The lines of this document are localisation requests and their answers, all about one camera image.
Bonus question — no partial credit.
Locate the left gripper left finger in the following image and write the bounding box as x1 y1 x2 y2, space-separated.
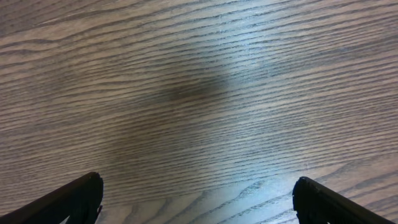
1 172 104 224

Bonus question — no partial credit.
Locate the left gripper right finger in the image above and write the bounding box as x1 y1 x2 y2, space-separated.
292 177 394 224

